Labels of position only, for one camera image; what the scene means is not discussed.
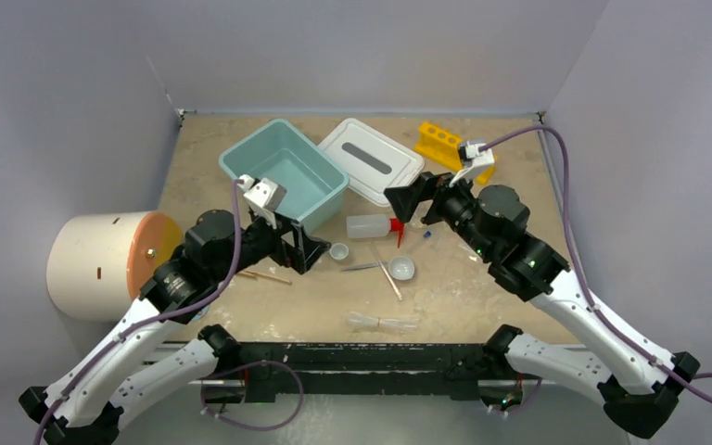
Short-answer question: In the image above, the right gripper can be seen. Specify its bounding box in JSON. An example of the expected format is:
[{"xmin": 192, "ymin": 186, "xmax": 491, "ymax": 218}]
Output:
[{"xmin": 385, "ymin": 167, "xmax": 496, "ymax": 261}]

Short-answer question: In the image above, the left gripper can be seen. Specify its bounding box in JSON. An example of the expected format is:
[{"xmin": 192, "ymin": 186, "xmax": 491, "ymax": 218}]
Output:
[{"xmin": 211, "ymin": 206, "xmax": 329, "ymax": 284}]

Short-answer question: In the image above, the small glass flask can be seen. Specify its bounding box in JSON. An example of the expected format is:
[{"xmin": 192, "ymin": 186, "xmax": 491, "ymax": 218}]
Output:
[{"xmin": 406, "ymin": 210, "xmax": 426, "ymax": 231}]

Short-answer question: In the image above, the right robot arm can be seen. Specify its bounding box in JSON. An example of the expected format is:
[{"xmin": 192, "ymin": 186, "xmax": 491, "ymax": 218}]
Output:
[{"xmin": 384, "ymin": 172, "xmax": 700, "ymax": 439}]

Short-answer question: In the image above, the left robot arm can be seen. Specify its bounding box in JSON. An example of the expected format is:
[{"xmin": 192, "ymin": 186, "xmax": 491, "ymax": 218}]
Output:
[{"xmin": 19, "ymin": 210, "xmax": 331, "ymax": 444}]

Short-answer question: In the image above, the small white crucible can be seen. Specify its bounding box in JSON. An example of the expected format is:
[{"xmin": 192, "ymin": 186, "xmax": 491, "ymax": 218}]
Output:
[{"xmin": 328, "ymin": 243, "xmax": 350, "ymax": 261}]

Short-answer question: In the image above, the white squeeze bottle red nozzle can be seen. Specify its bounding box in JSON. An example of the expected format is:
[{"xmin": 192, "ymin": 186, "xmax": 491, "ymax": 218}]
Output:
[{"xmin": 346, "ymin": 214, "xmax": 404, "ymax": 248}]

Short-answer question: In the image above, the white bin lid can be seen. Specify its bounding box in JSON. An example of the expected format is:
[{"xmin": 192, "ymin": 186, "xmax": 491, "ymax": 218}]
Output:
[{"xmin": 318, "ymin": 118, "xmax": 425, "ymax": 207}]

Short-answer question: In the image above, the teal plastic bin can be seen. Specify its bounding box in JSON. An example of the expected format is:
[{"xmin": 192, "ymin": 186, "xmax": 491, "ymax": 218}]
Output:
[{"xmin": 219, "ymin": 119, "xmax": 350, "ymax": 234}]

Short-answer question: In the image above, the yellow test tube rack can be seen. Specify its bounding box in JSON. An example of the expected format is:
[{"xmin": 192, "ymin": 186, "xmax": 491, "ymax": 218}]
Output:
[{"xmin": 414, "ymin": 121, "xmax": 486, "ymax": 173}]

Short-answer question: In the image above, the white porcelain dish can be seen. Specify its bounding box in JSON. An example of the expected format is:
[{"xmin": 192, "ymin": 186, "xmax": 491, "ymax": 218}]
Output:
[{"xmin": 388, "ymin": 256, "xmax": 415, "ymax": 281}]

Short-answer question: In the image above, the wooden stick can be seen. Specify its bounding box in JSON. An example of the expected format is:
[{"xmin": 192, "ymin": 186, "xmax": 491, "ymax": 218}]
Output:
[{"xmin": 236, "ymin": 271, "xmax": 292, "ymax": 286}]

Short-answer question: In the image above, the white cylinder orange end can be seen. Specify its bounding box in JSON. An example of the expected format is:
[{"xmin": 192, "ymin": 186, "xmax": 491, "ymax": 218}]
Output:
[{"xmin": 45, "ymin": 210, "xmax": 183, "ymax": 323}]

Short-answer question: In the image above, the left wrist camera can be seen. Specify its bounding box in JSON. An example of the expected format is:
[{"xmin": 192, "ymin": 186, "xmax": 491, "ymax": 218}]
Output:
[{"xmin": 238, "ymin": 174, "xmax": 286, "ymax": 229}]

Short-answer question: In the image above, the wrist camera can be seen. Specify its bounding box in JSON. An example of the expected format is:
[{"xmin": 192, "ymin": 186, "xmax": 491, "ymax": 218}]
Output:
[
  {"xmin": 238, "ymin": 174, "xmax": 286, "ymax": 229},
  {"xmin": 449, "ymin": 139, "xmax": 495, "ymax": 188}
]

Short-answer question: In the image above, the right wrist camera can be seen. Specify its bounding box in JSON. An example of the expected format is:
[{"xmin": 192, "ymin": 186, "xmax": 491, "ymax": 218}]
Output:
[{"xmin": 449, "ymin": 139, "xmax": 495, "ymax": 188}]

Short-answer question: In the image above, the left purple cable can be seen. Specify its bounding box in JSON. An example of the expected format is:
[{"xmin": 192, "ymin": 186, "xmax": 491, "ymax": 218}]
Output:
[{"xmin": 32, "ymin": 178, "xmax": 248, "ymax": 445}]

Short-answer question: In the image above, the purple cable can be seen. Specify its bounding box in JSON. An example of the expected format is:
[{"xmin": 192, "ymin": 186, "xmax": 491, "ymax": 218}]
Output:
[
  {"xmin": 479, "ymin": 125, "xmax": 712, "ymax": 420},
  {"xmin": 32, "ymin": 178, "xmax": 248, "ymax": 445}
]

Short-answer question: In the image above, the black base frame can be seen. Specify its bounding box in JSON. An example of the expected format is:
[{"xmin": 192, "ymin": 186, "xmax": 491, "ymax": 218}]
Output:
[{"xmin": 198, "ymin": 326, "xmax": 539, "ymax": 405}]

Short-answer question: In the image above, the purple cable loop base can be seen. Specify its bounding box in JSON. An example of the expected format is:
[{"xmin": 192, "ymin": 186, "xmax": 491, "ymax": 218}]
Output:
[{"xmin": 200, "ymin": 360, "xmax": 305, "ymax": 432}]

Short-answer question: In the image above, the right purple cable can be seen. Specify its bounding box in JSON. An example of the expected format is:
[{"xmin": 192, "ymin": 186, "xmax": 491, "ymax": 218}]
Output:
[{"xmin": 479, "ymin": 125, "xmax": 712, "ymax": 420}]

